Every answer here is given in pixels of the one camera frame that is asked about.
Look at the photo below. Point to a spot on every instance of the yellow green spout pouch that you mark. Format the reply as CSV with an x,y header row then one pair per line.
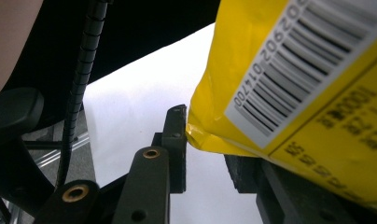
x,y
245,62

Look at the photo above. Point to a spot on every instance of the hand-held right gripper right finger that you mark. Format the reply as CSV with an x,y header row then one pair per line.
x,y
286,202

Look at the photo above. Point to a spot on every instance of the long metal floor rail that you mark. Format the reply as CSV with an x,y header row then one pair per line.
x,y
59,155

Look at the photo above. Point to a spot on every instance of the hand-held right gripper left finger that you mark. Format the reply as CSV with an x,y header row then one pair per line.
x,y
177,149

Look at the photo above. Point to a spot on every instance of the black rounded object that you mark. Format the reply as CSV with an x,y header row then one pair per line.
x,y
12,112

